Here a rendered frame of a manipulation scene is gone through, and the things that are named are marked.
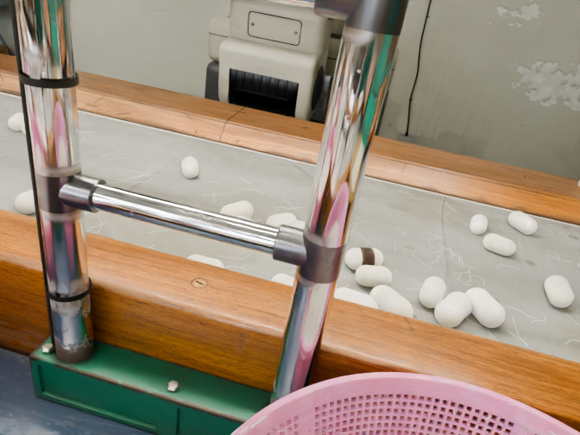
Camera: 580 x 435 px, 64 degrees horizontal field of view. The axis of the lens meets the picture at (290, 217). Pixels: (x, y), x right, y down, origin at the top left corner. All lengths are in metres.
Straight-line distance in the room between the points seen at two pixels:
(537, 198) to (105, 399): 0.54
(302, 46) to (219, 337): 0.85
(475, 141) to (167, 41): 1.74
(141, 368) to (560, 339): 0.32
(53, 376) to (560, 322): 0.40
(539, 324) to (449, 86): 2.12
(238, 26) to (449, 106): 1.59
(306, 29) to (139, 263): 0.81
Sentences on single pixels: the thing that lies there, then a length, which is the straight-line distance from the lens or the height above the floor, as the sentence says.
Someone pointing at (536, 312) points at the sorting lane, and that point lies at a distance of 0.46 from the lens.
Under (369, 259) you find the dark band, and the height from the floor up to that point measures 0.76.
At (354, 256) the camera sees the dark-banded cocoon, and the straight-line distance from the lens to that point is 0.40.
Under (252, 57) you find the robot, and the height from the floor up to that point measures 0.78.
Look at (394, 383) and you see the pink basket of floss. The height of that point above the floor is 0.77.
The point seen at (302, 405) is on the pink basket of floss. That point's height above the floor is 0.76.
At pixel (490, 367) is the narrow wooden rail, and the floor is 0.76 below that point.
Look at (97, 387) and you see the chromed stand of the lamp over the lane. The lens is 0.35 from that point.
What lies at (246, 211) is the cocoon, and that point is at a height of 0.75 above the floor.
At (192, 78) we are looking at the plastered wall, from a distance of 2.77.
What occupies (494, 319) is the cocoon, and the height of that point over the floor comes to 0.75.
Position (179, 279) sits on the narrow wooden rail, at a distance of 0.33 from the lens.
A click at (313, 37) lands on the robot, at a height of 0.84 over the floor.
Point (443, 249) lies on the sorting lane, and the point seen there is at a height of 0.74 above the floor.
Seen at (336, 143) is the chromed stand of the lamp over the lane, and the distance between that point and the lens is 0.20.
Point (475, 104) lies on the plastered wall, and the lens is 2.52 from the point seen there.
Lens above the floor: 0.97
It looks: 28 degrees down
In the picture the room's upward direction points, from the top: 10 degrees clockwise
